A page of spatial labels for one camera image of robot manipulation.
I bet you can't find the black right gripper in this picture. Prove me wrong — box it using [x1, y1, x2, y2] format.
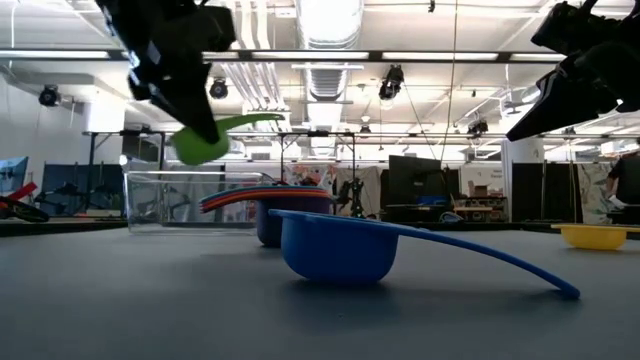
[504, 42, 640, 143]

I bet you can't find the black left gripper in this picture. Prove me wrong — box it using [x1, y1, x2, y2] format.
[97, 0, 221, 145]

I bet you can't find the green measuring cup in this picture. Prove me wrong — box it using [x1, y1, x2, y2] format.
[171, 112, 285, 167]

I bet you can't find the red measuring cup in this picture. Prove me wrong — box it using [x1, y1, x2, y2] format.
[199, 188, 331, 209]

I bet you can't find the orange measuring cup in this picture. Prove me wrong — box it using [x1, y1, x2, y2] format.
[200, 191, 331, 214]

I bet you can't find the yellow measuring cup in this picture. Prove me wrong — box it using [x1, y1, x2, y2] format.
[550, 223, 640, 252]

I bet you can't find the blue measuring cup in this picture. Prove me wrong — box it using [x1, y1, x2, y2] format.
[269, 209, 582, 302]

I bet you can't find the clear plastic basket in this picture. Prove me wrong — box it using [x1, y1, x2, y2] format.
[122, 170, 276, 237]

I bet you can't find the black ceiling spot lamp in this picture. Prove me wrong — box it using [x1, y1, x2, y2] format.
[208, 77, 230, 100]
[378, 64, 405, 101]
[38, 84, 61, 107]

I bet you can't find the black partition panel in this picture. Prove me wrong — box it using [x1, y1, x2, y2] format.
[510, 162, 581, 224]

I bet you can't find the leaf patterned curtain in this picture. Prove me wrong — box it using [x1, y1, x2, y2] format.
[577, 162, 614, 225]

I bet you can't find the person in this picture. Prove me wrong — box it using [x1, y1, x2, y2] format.
[606, 152, 640, 212]

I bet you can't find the black computer monitor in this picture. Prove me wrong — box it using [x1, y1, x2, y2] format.
[388, 154, 446, 207]

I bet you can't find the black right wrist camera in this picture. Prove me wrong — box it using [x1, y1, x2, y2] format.
[530, 0, 621, 56]

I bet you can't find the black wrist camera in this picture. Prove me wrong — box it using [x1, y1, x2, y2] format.
[530, 0, 621, 56]
[199, 4, 237, 54]

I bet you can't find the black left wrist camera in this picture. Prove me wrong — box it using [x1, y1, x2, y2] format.
[199, 4, 237, 54]

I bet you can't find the colourful wall poster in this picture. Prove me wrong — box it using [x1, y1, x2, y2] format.
[283, 164, 339, 190]

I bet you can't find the silver ceiling air duct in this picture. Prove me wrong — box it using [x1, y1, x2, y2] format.
[294, 0, 365, 156]

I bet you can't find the black overhead frame bar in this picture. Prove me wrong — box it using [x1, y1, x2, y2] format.
[0, 48, 566, 65]

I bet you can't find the red clamp handle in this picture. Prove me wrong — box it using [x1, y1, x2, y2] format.
[0, 182, 39, 206]

